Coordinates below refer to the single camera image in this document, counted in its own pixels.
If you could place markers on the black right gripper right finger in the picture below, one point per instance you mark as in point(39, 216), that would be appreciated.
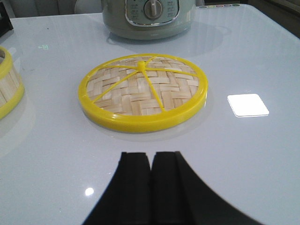
point(180, 197)

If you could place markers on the bamboo steamer tier yellow rims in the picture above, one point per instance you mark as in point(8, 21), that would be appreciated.
point(11, 85)

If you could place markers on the grey-green electric cooker pot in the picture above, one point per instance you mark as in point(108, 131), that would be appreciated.
point(147, 19)

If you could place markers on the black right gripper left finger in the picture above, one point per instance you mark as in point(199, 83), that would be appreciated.
point(126, 200)

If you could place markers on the yellow rimmed woven bamboo lid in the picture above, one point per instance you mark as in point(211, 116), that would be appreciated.
point(143, 92)

